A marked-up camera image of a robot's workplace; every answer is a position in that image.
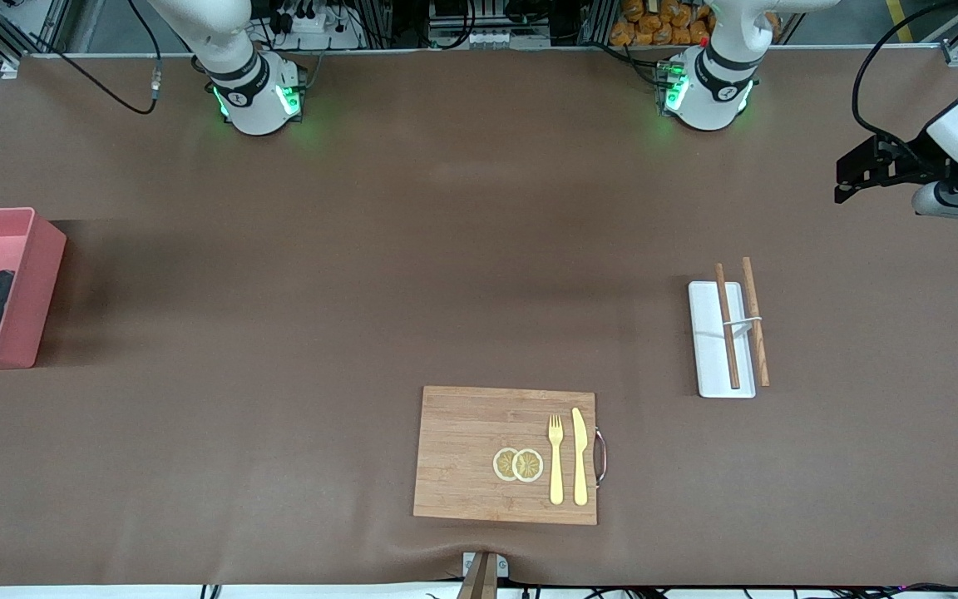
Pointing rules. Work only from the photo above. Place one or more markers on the gold fork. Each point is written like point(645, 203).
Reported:
point(555, 466)

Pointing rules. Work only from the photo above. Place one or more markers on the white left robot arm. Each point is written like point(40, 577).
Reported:
point(716, 83)

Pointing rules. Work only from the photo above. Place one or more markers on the gold knife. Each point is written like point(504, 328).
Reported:
point(580, 457)

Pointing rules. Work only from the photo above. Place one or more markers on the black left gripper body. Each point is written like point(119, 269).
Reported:
point(916, 161)

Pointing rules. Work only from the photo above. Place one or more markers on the wooden post with metal bracket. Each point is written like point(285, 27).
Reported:
point(481, 578)

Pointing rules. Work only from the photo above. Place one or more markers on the orange snack packets pile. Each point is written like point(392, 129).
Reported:
point(654, 21)

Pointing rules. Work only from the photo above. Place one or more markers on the white rectangular tray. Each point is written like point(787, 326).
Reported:
point(708, 349)

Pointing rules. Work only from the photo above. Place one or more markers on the black equipment with white connectors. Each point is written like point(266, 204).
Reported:
point(487, 21)

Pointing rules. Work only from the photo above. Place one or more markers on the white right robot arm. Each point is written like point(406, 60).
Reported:
point(250, 91)

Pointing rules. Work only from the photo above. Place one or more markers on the white power strip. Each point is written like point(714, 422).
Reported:
point(317, 29)

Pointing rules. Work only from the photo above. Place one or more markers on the white chopstick clip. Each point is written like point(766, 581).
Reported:
point(747, 320)

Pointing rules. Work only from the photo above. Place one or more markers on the pink plastic box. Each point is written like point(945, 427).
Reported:
point(38, 283)

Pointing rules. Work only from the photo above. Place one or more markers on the lemon slice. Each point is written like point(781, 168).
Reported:
point(502, 463)
point(529, 465)

